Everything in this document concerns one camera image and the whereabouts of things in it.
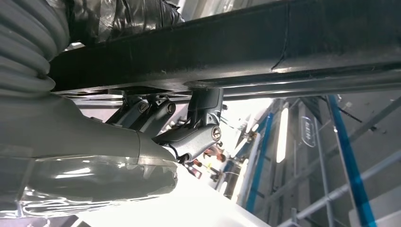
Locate blue metal shelf rack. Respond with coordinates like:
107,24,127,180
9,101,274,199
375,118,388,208
245,94,378,227

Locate long ceiling light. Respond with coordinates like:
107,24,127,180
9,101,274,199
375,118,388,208
275,107,289,164

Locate hanging wall sign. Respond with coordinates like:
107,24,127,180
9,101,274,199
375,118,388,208
300,116,316,148

